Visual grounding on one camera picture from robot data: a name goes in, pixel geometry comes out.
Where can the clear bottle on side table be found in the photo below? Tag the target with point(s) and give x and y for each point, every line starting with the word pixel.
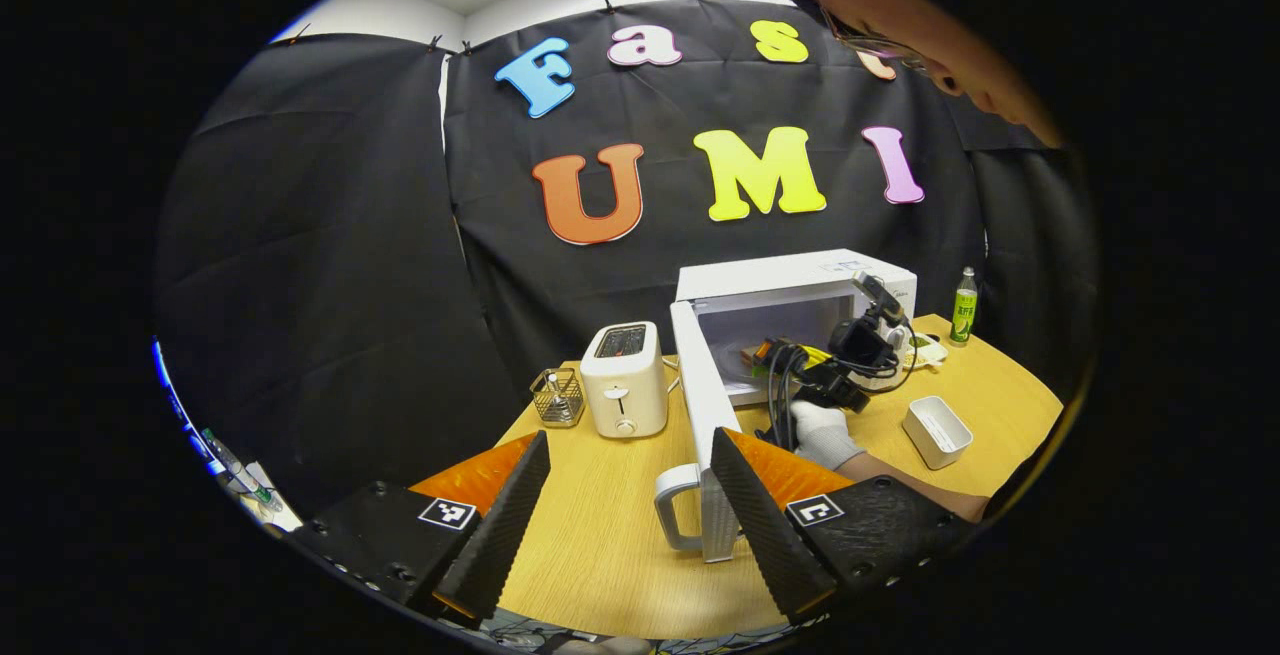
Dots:
pixel 238 467

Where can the white microwave oven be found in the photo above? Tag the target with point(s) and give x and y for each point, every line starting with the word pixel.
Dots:
pixel 780 280

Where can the green drink bottle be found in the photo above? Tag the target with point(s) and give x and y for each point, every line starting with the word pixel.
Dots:
pixel 963 310

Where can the white toaster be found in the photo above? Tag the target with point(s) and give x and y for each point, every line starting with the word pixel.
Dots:
pixel 622 385

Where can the white plastic tray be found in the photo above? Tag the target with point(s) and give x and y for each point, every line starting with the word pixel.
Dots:
pixel 937 432

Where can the eyeglasses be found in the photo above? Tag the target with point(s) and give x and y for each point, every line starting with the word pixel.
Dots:
pixel 870 40

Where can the black backdrop cloth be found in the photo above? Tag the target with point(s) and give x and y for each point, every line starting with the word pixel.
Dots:
pixel 330 235

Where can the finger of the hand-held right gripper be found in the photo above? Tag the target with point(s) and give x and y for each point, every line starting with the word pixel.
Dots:
pixel 792 351

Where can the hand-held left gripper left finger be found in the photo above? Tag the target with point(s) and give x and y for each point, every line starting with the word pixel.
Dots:
pixel 500 535

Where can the computer monitor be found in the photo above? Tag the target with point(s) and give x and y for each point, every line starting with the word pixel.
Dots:
pixel 180 405

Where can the person's head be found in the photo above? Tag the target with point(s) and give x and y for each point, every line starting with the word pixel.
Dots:
pixel 900 15

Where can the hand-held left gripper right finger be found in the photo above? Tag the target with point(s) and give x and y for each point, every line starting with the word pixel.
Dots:
pixel 765 535

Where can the sandwich with lettuce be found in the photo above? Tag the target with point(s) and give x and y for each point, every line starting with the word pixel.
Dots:
pixel 750 363

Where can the white divided dish of beans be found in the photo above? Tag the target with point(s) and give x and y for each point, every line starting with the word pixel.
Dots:
pixel 930 351

